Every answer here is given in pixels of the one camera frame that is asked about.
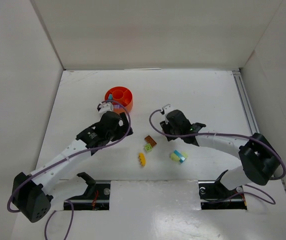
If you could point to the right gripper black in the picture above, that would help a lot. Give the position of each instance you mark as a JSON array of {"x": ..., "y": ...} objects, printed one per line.
[{"x": 165, "y": 127}]

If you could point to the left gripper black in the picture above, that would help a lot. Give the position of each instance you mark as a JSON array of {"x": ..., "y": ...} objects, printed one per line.
[{"x": 124, "y": 122}]

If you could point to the yellow curved lego brick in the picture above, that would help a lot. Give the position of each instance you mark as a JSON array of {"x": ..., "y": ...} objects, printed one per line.
[{"x": 142, "y": 159}]

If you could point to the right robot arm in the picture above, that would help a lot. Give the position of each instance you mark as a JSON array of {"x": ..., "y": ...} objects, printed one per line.
[{"x": 259, "y": 161}]

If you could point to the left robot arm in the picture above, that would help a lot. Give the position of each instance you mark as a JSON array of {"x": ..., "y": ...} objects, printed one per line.
[{"x": 33, "y": 194}]

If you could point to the turquoise lego brick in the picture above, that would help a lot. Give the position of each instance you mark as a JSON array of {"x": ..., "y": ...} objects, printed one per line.
[{"x": 179, "y": 155}]

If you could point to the pale yellow lego brick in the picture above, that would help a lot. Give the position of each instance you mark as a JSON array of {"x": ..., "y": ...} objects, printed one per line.
[{"x": 175, "y": 157}]

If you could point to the brown lego plate left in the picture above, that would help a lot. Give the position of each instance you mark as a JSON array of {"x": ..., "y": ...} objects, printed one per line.
[{"x": 150, "y": 141}]

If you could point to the orange round divided container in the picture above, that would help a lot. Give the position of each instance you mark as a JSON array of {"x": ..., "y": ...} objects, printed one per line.
[{"x": 122, "y": 95}]

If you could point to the lime green lego brick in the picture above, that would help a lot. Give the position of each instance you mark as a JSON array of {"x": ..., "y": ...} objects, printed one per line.
[{"x": 148, "y": 147}]

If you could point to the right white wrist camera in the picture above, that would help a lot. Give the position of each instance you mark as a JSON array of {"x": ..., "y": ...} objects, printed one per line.
[{"x": 165, "y": 110}]

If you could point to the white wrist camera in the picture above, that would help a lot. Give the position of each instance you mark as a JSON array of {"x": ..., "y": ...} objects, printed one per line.
[
  {"x": 165, "y": 110},
  {"x": 104, "y": 107}
]

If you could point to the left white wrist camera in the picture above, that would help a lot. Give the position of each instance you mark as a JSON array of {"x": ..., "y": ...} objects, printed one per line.
[{"x": 104, "y": 107}]

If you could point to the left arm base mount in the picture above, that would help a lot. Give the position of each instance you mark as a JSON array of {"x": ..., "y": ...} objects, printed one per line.
[{"x": 96, "y": 196}]

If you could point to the aluminium rail right side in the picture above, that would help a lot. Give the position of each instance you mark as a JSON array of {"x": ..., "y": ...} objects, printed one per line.
[{"x": 245, "y": 101}]

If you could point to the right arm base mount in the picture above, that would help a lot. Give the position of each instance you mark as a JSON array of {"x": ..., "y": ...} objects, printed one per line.
[{"x": 214, "y": 196}]

